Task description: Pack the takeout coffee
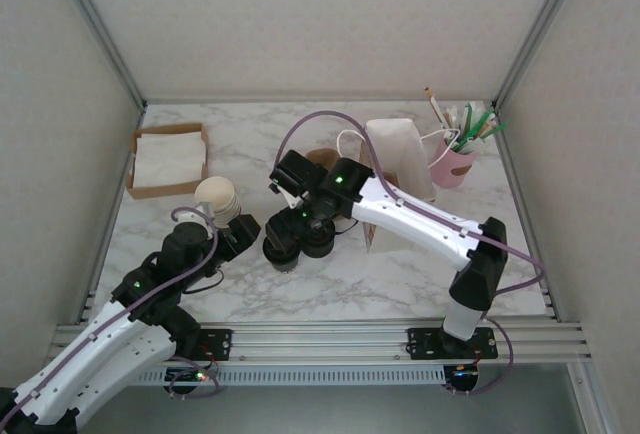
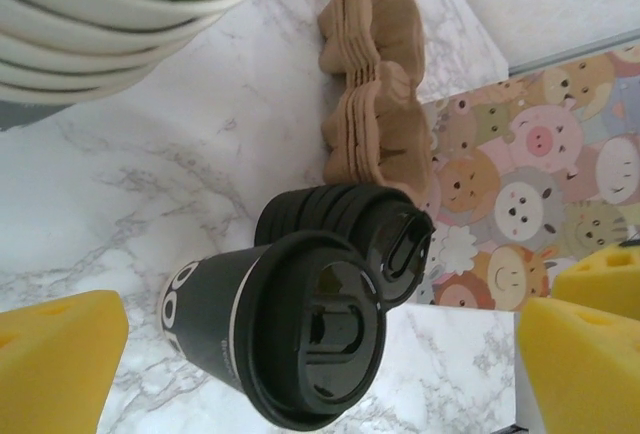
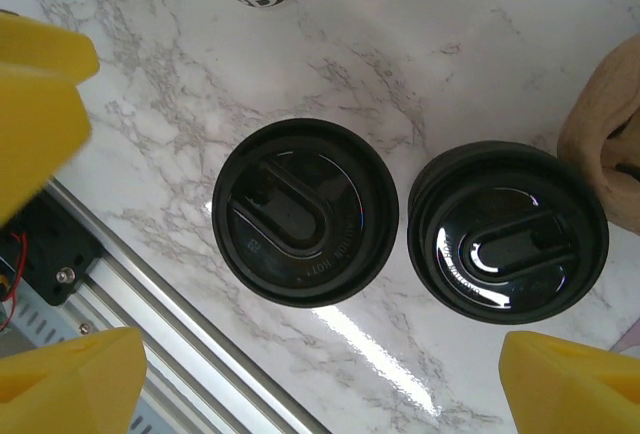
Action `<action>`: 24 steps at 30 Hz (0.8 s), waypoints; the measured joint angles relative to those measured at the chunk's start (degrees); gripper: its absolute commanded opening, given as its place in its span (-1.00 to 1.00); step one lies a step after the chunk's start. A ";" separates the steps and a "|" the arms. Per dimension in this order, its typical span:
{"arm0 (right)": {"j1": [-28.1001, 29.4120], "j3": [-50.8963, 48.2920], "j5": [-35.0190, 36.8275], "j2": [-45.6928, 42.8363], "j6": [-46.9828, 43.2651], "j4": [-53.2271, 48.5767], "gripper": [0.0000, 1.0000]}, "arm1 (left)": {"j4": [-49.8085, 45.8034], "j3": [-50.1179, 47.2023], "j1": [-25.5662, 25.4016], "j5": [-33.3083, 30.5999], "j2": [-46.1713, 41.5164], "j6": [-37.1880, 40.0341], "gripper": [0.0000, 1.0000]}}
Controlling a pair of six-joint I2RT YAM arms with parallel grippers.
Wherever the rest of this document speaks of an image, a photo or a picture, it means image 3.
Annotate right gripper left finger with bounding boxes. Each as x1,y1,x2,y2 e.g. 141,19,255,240
0,326,148,434

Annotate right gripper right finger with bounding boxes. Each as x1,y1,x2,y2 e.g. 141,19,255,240
499,331,640,434

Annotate stack of black lids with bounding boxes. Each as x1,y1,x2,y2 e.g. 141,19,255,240
405,141,610,328

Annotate single black cup lid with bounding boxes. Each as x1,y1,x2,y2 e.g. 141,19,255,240
211,117,400,311

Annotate white slotted cable duct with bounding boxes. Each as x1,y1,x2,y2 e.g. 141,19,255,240
0,298,171,434

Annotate thin red wire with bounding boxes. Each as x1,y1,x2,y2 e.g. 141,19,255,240
0,230,30,333

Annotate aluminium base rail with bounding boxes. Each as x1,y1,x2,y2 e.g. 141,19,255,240
47,178,331,434

